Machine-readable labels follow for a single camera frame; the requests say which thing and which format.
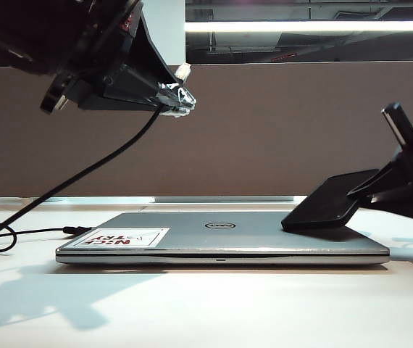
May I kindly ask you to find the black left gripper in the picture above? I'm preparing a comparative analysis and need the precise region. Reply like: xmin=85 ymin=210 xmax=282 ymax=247
xmin=39 ymin=0 xmax=192 ymax=116

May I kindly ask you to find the thin black laptop cable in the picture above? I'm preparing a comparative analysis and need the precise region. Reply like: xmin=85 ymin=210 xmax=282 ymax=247
xmin=0 ymin=220 xmax=93 ymax=254

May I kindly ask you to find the white ceiling light strip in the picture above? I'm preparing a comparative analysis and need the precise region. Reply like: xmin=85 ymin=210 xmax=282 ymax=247
xmin=185 ymin=20 xmax=413 ymax=34

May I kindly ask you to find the black smartphone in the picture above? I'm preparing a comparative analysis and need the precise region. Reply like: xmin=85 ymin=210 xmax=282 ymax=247
xmin=280 ymin=167 xmax=383 ymax=233

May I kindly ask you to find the white NICE TRY sticker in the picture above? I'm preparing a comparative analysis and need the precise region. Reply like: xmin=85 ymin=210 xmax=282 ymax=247
xmin=72 ymin=227 xmax=171 ymax=249

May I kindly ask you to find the silver Dell laptop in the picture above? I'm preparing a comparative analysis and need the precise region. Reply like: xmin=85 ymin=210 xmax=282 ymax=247
xmin=54 ymin=211 xmax=391 ymax=265

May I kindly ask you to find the black charging cable silver plug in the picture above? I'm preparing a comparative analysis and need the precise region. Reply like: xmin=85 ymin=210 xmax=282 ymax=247
xmin=0 ymin=80 xmax=198 ymax=248

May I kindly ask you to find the brown desk divider panel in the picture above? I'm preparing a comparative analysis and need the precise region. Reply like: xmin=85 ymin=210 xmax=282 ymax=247
xmin=0 ymin=60 xmax=413 ymax=199

